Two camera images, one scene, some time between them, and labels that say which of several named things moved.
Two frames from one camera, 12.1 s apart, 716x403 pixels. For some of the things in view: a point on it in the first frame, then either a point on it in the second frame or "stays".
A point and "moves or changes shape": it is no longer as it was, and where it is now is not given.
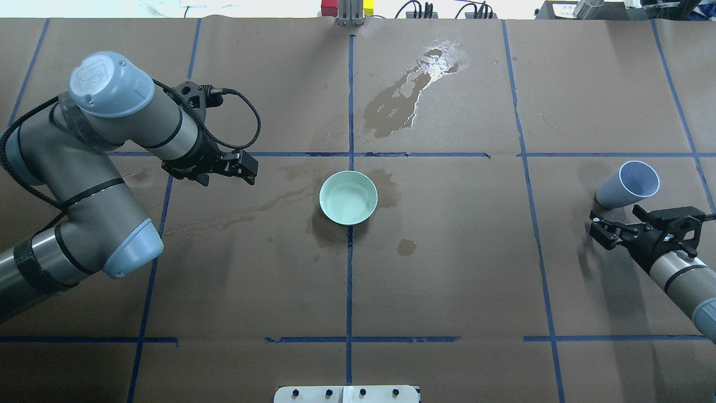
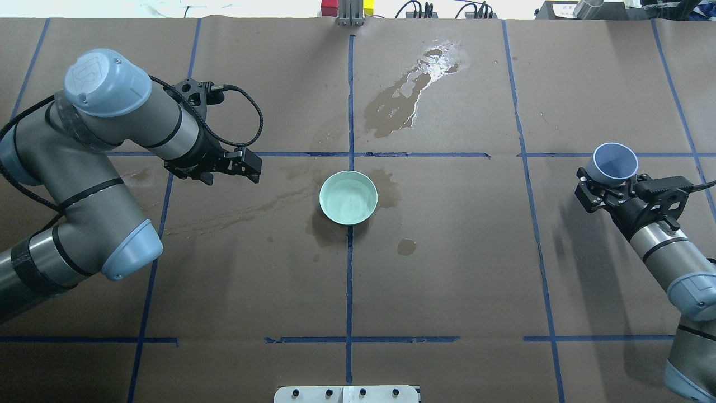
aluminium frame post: (351, 13) stays
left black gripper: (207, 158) stays
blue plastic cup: (635, 179) moves or changes shape
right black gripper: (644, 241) -> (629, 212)
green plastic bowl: (348, 197) stays
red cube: (329, 8) stays
